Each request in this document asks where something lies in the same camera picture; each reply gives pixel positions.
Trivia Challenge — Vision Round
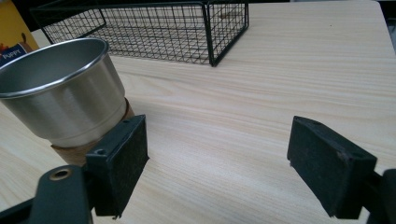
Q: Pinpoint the steel cup with wooden base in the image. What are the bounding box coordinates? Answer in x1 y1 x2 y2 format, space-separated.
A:
0 37 136 167

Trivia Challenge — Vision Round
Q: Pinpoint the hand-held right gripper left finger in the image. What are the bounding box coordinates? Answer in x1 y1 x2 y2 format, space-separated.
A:
85 114 149 218

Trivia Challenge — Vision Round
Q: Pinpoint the yellow canister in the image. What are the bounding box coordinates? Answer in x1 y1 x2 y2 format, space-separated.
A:
0 0 40 68

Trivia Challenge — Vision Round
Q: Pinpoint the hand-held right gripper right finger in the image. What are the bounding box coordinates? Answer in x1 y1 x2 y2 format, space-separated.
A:
287 115 377 220

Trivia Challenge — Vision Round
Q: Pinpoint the black wire basket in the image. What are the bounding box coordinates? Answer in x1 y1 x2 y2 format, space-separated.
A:
30 0 250 67

